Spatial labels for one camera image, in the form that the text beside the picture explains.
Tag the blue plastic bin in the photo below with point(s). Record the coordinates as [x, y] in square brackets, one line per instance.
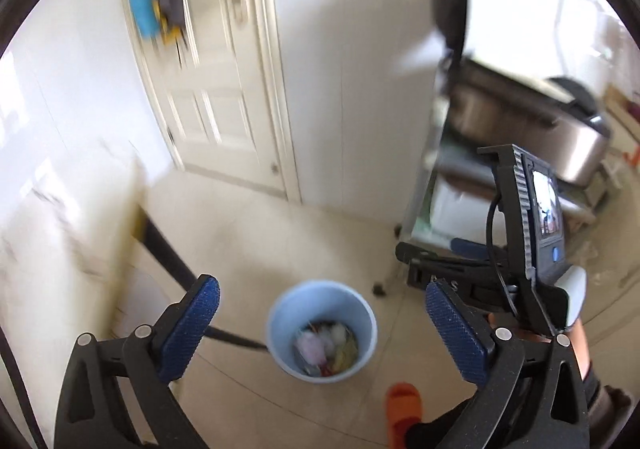
[300, 301]

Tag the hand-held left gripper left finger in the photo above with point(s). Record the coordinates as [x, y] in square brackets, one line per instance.
[185, 324]

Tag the person's right forearm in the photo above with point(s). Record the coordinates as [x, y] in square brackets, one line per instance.
[582, 349]

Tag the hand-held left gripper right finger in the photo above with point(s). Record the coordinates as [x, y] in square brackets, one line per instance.
[455, 324]

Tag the round white marble table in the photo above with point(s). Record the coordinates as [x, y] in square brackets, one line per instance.
[60, 239]

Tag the cream panel door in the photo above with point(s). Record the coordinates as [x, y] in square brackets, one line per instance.
[215, 79]

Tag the steel rice cooker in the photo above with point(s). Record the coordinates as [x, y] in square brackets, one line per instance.
[500, 114]

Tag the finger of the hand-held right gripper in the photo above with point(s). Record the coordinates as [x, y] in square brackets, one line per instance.
[425, 264]
[470, 249]

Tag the orange slipper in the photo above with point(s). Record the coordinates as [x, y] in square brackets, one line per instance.
[402, 404]

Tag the person's leg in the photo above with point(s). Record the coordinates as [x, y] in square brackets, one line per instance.
[435, 429]

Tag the metal storage rack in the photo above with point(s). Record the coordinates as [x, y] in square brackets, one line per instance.
[420, 199]

